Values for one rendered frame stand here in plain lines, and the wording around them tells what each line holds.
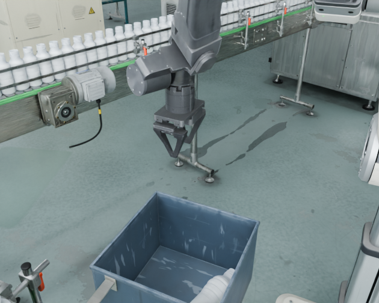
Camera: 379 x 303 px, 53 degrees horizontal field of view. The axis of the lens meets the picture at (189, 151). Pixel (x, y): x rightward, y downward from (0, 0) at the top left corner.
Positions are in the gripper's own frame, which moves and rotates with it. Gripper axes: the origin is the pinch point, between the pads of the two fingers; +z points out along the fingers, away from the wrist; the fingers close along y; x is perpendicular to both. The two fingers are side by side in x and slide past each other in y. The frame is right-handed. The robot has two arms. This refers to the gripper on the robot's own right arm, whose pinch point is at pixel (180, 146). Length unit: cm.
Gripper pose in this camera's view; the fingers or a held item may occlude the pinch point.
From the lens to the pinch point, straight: 80.1
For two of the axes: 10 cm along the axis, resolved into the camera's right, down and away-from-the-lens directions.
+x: 9.0, 2.4, -3.8
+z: 0.0, 8.5, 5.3
